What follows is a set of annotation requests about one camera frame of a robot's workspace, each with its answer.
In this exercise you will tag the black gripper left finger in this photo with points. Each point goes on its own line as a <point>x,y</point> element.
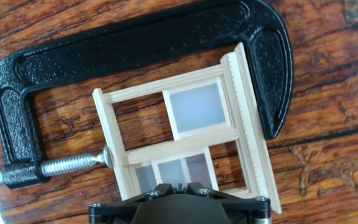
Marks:
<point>117,208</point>

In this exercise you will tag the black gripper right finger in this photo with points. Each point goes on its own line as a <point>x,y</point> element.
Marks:
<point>244,208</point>

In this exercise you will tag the wooden frosted window sash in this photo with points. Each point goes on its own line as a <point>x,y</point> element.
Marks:
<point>143,179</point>
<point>197,107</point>
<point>200,169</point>

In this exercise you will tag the wood-grain table mat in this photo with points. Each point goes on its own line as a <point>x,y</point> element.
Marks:
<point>322,93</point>

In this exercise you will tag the black metal C-clamp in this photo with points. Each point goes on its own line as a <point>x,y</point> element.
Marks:
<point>135,46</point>

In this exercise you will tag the miniature wooden window frame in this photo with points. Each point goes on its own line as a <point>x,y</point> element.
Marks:
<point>247,102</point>

